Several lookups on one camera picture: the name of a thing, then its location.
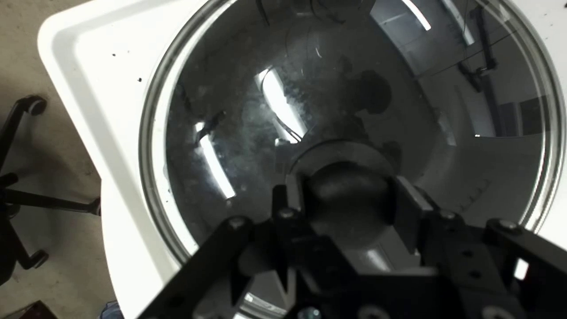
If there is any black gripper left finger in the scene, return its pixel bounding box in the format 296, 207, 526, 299
271, 170, 310, 225

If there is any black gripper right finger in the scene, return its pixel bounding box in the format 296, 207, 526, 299
392, 173, 439, 255

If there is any white plastic tray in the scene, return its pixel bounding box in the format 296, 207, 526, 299
35, 0, 567, 319

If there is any black office chair base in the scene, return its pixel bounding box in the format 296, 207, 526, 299
0, 93, 103, 285

